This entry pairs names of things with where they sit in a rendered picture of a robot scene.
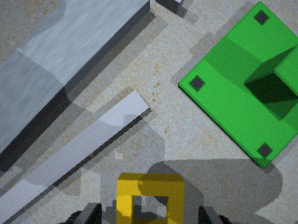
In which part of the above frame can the yellow square nut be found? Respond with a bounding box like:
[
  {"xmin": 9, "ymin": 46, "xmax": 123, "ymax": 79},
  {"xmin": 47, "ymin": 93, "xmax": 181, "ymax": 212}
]
[{"xmin": 116, "ymin": 173, "xmax": 184, "ymax": 224}]

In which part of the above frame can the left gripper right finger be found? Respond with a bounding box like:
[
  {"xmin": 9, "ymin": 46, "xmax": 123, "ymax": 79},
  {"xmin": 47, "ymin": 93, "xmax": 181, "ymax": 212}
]
[{"xmin": 198, "ymin": 206, "xmax": 232, "ymax": 224}]

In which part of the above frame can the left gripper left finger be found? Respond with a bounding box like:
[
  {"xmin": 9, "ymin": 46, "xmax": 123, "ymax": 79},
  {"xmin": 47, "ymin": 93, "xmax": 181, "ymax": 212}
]
[{"xmin": 58, "ymin": 203, "xmax": 102, "ymax": 224}]

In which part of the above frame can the green square plate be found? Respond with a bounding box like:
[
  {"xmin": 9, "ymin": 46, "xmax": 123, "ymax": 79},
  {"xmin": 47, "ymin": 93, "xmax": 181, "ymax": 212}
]
[{"xmin": 178, "ymin": 1, "xmax": 298, "ymax": 168}]

